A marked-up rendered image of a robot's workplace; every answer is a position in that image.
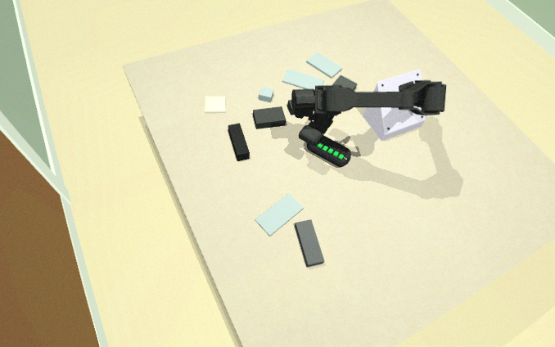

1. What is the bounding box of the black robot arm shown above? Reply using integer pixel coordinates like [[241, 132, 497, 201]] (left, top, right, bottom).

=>
[[291, 79, 446, 121]]

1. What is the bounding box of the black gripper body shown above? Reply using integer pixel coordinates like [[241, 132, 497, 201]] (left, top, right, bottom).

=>
[[299, 109, 334, 146]]

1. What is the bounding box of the dark grey controller unit with green rocker switches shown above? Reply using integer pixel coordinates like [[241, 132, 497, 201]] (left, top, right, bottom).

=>
[[307, 135, 351, 167]]

